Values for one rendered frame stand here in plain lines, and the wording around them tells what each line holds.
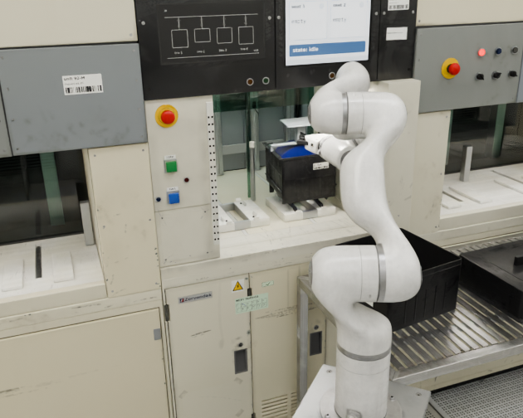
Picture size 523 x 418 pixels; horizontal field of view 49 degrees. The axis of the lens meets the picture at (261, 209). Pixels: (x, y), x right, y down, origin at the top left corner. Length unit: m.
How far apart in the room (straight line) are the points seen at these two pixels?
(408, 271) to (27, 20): 1.11
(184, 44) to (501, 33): 1.09
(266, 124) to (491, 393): 1.58
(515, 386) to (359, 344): 1.72
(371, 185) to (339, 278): 0.22
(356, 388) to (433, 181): 1.04
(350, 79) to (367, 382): 0.71
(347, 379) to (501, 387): 1.63
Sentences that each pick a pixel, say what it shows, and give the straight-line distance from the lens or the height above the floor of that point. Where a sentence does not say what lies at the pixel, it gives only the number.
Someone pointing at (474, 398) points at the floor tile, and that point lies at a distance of 2.79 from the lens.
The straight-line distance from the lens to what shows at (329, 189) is 2.18.
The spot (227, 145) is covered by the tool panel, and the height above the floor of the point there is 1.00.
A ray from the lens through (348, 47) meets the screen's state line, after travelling 1.87.
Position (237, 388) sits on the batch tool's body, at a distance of 2.18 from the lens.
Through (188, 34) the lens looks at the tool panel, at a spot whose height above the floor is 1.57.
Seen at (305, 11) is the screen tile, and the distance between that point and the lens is 1.79.
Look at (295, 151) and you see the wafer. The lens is 2.18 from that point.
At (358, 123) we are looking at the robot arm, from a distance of 1.35.
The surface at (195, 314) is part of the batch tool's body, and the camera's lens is 1.96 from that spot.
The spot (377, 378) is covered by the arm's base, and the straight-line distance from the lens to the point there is 1.33.
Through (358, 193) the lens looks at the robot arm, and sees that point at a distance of 1.25.
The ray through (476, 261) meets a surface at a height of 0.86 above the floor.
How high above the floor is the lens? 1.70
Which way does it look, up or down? 21 degrees down
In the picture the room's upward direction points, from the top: 1 degrees counter-clockwise
